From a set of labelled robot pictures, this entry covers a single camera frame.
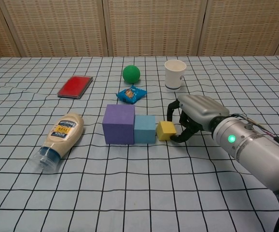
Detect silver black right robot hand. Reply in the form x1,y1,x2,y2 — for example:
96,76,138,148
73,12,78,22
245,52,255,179
166,94,230,143

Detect small yellow foam cube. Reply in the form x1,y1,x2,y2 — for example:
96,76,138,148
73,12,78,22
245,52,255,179
156,121,177,142

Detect medium light blue foam cube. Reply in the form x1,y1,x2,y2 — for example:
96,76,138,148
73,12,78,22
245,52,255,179
134,115,156,144

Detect large purple foam cube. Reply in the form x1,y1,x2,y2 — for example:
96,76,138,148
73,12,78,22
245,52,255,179
102,104,136,145

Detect white paper cup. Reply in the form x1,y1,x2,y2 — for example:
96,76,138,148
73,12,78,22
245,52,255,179
164,59,187,90

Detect blue snack packet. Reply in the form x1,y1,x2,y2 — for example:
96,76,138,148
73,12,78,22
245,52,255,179
115,85,147,104

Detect green ball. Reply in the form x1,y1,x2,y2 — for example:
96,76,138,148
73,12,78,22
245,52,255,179
122,65,141,83

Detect beige woven folding screen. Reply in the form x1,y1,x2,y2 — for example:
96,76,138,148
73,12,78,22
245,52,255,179
0,0,279,58

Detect light blue checkered tablecloth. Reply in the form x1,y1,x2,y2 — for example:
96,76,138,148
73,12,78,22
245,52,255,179
0,56,279,232

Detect red flat case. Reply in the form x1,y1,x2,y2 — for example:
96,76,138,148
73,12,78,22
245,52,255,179
57,75,93,100

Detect mayonnaise squeeze bottle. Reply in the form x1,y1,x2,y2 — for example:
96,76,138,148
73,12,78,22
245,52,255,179
29,112,85,174

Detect thin coloured wrist wires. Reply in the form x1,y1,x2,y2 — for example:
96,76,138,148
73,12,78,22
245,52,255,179
231,113,279,154

